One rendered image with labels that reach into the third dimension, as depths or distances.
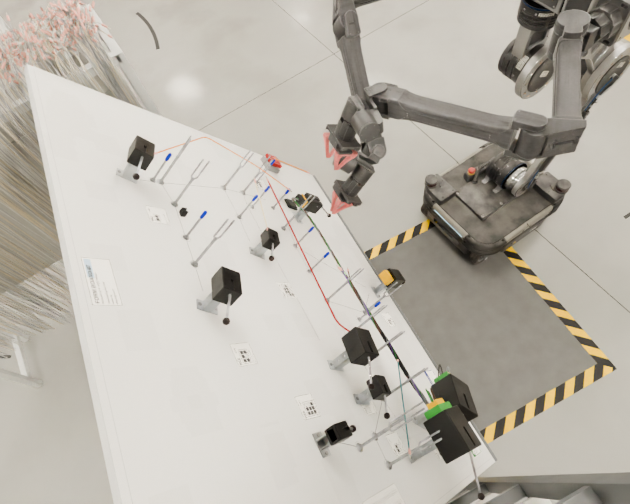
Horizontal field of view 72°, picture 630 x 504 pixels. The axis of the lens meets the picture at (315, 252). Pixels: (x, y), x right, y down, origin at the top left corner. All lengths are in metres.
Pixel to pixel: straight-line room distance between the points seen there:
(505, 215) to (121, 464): 2.16
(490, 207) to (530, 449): 1.18
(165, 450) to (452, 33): 3.58
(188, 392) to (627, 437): 2.11
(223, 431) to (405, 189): 2.25
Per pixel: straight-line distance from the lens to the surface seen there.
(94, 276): 0.81
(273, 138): 3.18
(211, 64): 3.95
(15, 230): 1.94
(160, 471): 0.68
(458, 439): 1.00
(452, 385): 1.11
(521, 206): 2.53
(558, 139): 1.11
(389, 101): 1.16
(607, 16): 1.45
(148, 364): 0.75
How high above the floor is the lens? 2.26
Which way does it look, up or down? 61 degrees down
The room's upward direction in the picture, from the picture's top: 16 degrees counter-clockwise
